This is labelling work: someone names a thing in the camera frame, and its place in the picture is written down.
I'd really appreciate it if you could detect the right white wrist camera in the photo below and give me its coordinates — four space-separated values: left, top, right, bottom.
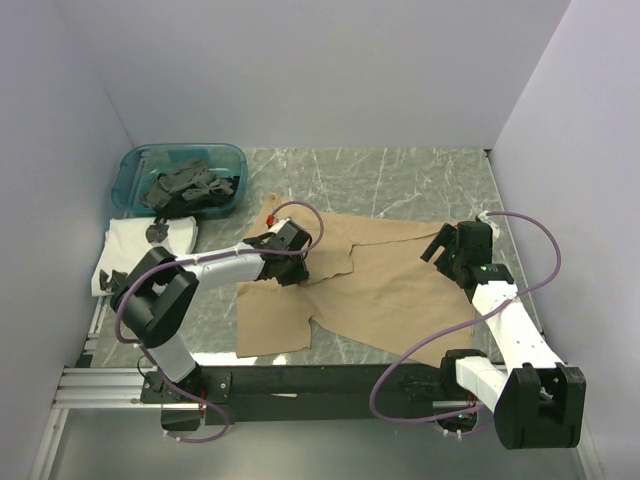
476 211 501 241

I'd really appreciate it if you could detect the tan t shirt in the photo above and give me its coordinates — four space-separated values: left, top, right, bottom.
236 194 475 365

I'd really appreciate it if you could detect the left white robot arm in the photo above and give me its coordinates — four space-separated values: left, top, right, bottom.
110 219 312 402

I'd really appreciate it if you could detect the dark grey t shirt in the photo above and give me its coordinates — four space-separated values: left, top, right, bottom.
140 159 240 218

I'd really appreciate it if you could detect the black base beam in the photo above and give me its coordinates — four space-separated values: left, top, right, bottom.
139 363 476 431

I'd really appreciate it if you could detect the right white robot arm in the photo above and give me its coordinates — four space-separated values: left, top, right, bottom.
421 219 586 449

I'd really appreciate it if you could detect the teal plastic bin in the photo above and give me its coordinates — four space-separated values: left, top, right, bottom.
111 143 248 219

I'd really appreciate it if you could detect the aluminium rail frame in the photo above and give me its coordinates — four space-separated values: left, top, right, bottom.
28 298 605 479

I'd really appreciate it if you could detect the white printed t shirt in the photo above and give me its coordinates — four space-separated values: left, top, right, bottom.
91 216 198 297

